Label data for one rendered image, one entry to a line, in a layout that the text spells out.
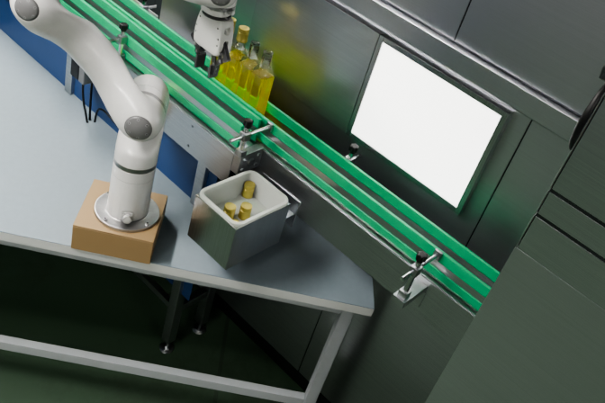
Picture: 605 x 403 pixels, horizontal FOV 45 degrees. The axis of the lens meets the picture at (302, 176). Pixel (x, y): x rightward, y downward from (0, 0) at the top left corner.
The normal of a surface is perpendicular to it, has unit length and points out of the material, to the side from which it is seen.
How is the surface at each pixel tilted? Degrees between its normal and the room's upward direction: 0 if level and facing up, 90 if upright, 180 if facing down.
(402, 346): 90
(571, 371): 90
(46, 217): 0
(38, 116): 0
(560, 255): 90
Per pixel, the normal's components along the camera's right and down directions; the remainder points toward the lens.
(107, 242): -0.04, 0.59
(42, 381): 0.25, -0.78
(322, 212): -0.66, 0.29
